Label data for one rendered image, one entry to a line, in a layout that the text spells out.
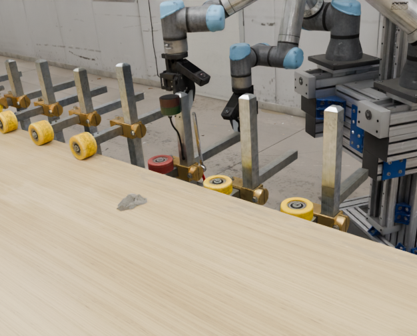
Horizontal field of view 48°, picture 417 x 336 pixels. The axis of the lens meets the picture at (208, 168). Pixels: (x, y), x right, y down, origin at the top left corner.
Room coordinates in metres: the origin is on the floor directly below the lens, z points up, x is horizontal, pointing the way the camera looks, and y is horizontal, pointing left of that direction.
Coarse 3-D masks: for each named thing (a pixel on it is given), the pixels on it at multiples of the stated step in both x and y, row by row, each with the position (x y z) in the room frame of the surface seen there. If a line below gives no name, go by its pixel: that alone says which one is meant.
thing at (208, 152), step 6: (234, 132) 1.65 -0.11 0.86; (222, 138) 1.60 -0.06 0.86; (228, 138) 1.60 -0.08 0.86; (234, 138) 1.61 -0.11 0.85; (216, 144) 1.55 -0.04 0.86; (222, 144) 1.56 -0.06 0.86; (228, 144) 1.58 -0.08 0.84; (204, 150) 1.50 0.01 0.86; (210, 150) 1.51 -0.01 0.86; (216, 150) 1.53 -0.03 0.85; (222, 150) 1.55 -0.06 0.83; (198, 156) 1.46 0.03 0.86; (204, 156) 1.48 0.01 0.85; (210, 156) 1.50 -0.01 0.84; (198, 162) 1.45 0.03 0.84; (174, 168) 1.37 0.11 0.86; (168, 174) 1.34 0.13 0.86; (174, 174) 1.36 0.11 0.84
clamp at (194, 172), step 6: (174, 156) 1.45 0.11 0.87; (174, 162) 1.40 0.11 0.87; (180, 168) 1.37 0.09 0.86; (186, 168) 1.35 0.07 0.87; (192, 168) 1.35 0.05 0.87; (198, 168) 1.35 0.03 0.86; (180, 174) 1.37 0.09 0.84; (186, 174) 1.35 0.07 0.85; (192, 174) 1.33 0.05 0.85; (198, 174) 1.35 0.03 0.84; (186, 180) 1.35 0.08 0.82; (192, 180) 1.35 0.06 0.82; (198, 180) 1.34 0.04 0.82
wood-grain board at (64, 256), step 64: (0, 192) 1.22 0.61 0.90; (64, 192) 1.18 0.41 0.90; (128, 192) 1.15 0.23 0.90; (192, 192) 1.12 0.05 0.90; (0, 256) 0.89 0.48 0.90; (64, 256) 0.87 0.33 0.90; (128, 256) 0.85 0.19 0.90; (192, 256) 0.83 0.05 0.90; (256, 256) 0.81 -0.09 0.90; (320, 256) 0.79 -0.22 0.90; (384, 256) 0.77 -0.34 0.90; (0, 320) 0.68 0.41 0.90; (64, 320) 0.66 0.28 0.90; (128, 320) 0.65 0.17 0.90; (192, 320) 0.64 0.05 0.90; (256, 320) 0.62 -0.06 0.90; (320, 320) 0.61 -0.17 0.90; (384, 320) 0.60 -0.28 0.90
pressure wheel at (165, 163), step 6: (156, 156) 1.37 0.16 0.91; (162, 156) 1.37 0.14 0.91; (168, 156) 1.37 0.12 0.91; (150, 162) 1.33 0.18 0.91; (156, 162) 1.33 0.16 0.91; (162, 162) 1.32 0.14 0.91; (168, 162) 1.32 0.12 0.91; (150, 168) 1.32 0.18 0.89; (156, 168) 1.31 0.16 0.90; (162, 168) 1.31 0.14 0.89; (168, 168) 1.31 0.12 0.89
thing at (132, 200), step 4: (128, 196) 1.08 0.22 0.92; (132, 196) 1.11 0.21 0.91; (136, 196) 1.09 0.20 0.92; (140, 196) 1.09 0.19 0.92; (124, 200) 1.08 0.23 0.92; (128, 200) 1.08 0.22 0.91; (132, 200) 1.08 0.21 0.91; (136, 200) 1.08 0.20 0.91; (140, 200) 1.08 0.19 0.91; (144, 200) 1.09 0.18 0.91; (120, 204) 1.07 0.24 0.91; (124, 204) 1.07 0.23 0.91; (128, 204) 1.07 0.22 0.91; (132, 204) 1.06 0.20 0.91; (136, 204) 1.07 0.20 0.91; (140, 204) 1.07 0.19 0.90; (120, 208) 1.05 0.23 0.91; (124, 208) 1.05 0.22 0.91; (128, 208) 1.05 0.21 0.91; (132, 208) 1.05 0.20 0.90
